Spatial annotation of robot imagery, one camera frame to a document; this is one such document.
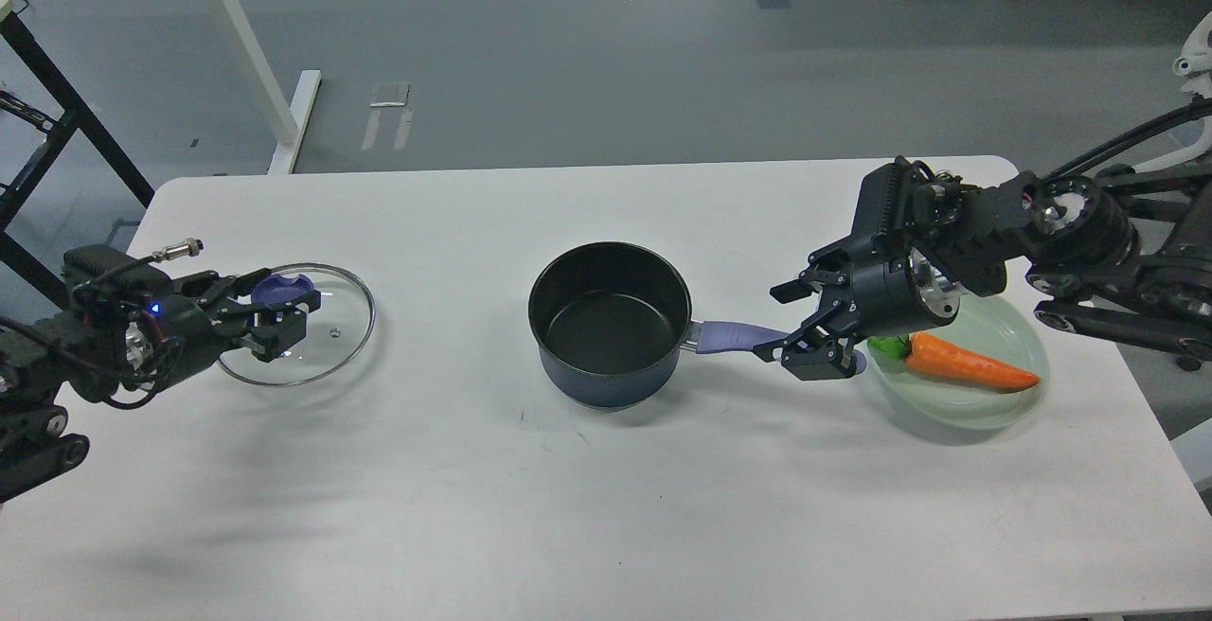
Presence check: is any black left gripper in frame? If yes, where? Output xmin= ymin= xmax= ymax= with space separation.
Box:
xmin=145 ymin=268 xmax=321 ymax=384

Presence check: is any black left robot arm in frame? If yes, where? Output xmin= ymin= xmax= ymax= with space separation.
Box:
xmin=1 ymin=238 xmax=322 ymax=501

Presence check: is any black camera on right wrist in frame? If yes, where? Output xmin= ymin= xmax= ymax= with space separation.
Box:
xmin=851 ymin=156 xmax=1021 ymax=296

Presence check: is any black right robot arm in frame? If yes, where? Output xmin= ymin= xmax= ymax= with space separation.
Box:
xmin=753 ymin=98 xmax=1211 ymax=381

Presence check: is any black metal frame stand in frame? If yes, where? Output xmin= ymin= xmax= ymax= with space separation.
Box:
xmin=1 ymin=0 xmax=154 ymax=311

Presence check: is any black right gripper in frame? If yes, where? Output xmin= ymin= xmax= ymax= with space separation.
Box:
xmin=754 ymin=240 xmax=957 ymax=382

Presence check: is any blue saucepan with handle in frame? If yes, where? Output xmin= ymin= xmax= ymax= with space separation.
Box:
xmin=527 ymin=241 xmax=868 ymax=411

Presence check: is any glass lid with blue knob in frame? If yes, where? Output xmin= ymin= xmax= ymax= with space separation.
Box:
xmin=218 ymin=262 xmax=377 ymax=388

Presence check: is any orange toy carrot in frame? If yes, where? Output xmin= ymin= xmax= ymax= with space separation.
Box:
xmin=867 ymin=331 xmax=1042 ymax=392

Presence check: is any white chair base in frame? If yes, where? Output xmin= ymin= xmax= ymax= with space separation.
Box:
xmin=1098 ymin=8 xmax=1212 ymax=186

